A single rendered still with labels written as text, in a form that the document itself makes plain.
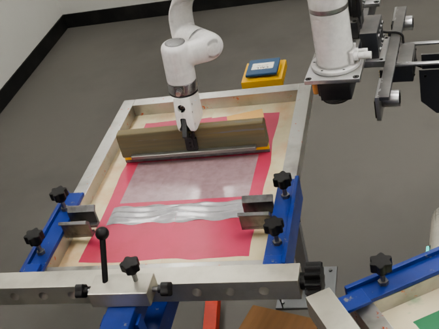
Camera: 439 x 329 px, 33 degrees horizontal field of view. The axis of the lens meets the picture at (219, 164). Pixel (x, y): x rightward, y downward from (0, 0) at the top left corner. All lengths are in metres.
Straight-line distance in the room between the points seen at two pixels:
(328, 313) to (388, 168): 2.15
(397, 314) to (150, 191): 0.76
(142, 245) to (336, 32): 0.68
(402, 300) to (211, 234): 0.49
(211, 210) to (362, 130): 2.05
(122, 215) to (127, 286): 0.43
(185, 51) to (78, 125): 2.67
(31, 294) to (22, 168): 2.62
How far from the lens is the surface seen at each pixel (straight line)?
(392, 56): 2.07
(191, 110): 1.87
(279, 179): 1.66
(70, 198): 1.92
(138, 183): 1.97
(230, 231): 1.71
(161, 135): 1.97
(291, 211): 1.64
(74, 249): 1.82
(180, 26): 1.91
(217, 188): 1.86
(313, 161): 3.57
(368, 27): 2.08
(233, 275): 1.47
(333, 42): 1.84
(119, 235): 1.81
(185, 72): 1.84
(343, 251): 3.04
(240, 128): 1.91
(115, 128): 2.18
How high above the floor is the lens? 2.01
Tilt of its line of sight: 33 degrees down
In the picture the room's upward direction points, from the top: 14 degrees counter-clockwise
